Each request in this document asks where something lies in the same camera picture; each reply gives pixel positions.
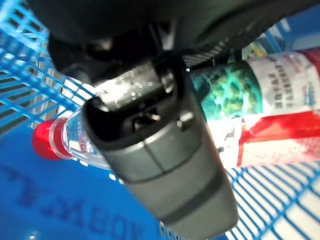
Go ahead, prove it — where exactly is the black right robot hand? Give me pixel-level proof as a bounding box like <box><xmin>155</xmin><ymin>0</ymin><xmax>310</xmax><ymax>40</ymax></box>
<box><xmin>26</xmin><ymin>0</ymin><xmax>320</xmax><ymax>240</ymax></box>

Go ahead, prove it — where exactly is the clear water bottle red label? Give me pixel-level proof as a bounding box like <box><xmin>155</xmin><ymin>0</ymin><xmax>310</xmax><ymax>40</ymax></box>
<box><xmin>31</xmin><ymin>48</ymin><xmax>320</xmax><ymax>169</ymax></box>

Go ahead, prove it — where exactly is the blue plastic shopping basket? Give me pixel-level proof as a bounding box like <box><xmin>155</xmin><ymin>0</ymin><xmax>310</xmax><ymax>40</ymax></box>
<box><xmin>0</xmin><ymin>0</ymin><xmax>320</xmax><ymax>240</ymax></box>

